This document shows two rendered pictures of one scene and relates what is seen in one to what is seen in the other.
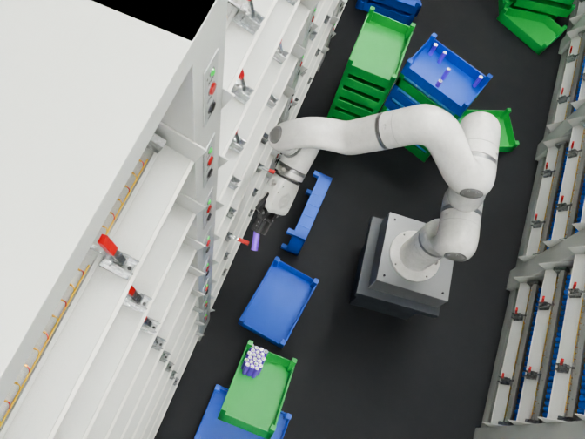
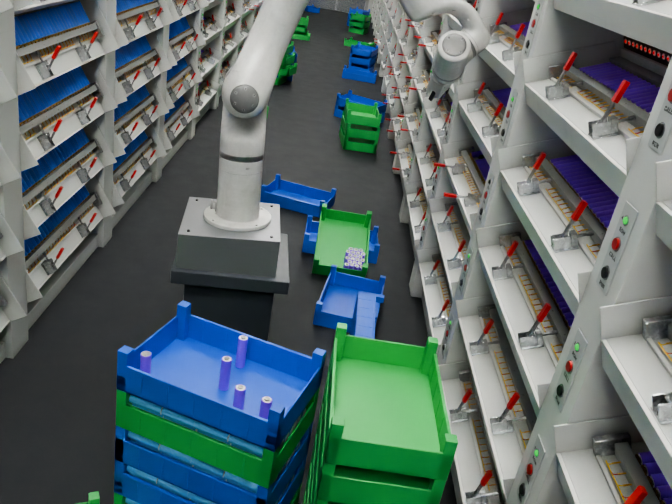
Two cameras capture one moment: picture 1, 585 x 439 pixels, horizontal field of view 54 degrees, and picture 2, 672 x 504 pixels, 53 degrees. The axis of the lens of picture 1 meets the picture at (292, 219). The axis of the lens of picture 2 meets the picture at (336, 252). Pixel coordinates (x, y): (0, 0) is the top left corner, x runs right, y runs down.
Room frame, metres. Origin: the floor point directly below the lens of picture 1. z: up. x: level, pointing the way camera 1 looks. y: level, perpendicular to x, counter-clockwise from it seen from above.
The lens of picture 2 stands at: (2.59, -0.26, 1.16)
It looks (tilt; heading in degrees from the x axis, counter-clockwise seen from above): 25 degrees down; 177
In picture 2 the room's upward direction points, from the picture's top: 10 degrees clockwise
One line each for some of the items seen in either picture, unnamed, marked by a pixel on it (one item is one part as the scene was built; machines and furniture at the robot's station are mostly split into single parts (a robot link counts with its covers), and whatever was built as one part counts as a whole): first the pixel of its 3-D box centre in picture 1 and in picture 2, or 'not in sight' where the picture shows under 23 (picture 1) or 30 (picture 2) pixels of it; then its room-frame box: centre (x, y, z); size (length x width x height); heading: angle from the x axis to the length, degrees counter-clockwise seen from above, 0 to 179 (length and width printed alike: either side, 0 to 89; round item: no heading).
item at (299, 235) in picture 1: (305, 213); (363, 347); (0.97, -0.04, 0.10); 0.30 x 0.08 x 0.20; 177
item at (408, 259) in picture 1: (424, 248); (239, 187); (0.85, -0.46, 0.48); 0.19 x 0.19 x 0.18
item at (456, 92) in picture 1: (447, 74); (224, 369); (1.63, -0.36, 0.44); 0.30 x 0.20 x 0.08; 71
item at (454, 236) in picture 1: (449, 237); (244, 108); (0.81, -0.47, 0.69); 0.19 x 0.12 x 0.24; 6
